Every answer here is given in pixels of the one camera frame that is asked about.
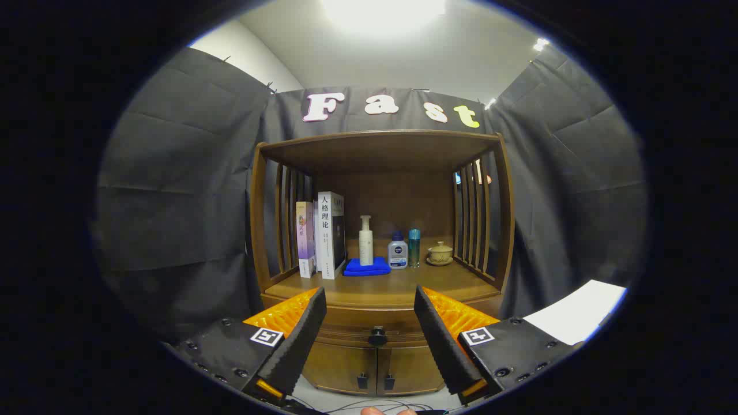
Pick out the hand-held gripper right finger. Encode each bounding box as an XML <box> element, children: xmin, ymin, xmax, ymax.
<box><xmin>413</xmin><ymin>285</ymin><xmax>583</xmax><ymax>405</ymax></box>

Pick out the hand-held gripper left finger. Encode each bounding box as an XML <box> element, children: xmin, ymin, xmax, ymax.
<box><xmin>164</xmin><ymin>286</ymin><xmax>327</xmax><ymax>407</ymax></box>

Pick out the wooden cabinet door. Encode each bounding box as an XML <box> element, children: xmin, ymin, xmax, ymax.
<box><xmin>378</xmin><ymin>346</ymin><xmax>447</xmax><ymax>395</ymax></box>
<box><xmin>303</xmin><ymin>343</ymin><xmax>378</xmax><ymax>395</ymax></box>

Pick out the wooden countertop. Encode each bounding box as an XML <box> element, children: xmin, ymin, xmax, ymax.
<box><xmin>262</xmin><ymin>239</ymin><xmax>502</xmax><ymax>309</ymax></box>

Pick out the brown wooden cabinet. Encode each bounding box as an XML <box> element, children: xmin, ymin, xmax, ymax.
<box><xmin>249</xmin><ymin>130</ymin><xmax>515</xmax><ymax>397</ymax></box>

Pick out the beige lidded teacup with saucer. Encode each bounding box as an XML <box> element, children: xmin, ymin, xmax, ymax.
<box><xmin>426</xmin><ymin>241</ymin><xmax>454</xmax><ymax>266</ymax></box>

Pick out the white bottle with blue cap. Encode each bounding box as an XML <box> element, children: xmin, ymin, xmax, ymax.
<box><xmin>387</xmin><ymin>231</ymin><xmax>409</xmax><ymax>270</ymax></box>

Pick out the blue folded towel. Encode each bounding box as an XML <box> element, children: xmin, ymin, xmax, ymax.
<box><xmin>343</xmin><ymin>256</ymin><xmax>391</xmax><ymax>277</ymax></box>

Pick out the purple book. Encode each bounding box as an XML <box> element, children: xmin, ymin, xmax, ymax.
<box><xmin>296</xmin><ymin>201</ymin><xmax>317</xmax><ymax>279</ymax></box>

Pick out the white book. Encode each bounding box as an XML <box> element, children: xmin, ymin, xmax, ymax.
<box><xmin>316</xmin><ymin>191</ymin><xmax>347</xmax><ymax>280</ymax></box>

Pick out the white pump bottle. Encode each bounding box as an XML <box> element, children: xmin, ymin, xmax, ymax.
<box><xmin>359</xmin><ymin>215</ymin><xmax>374</xmax><ymax>266</ymax></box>

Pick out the white flat board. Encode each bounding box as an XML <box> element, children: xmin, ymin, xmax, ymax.
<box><xmin>522</xmin><ymin>280</ymin><xmax>628</xmax><ymax>346</ymax></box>

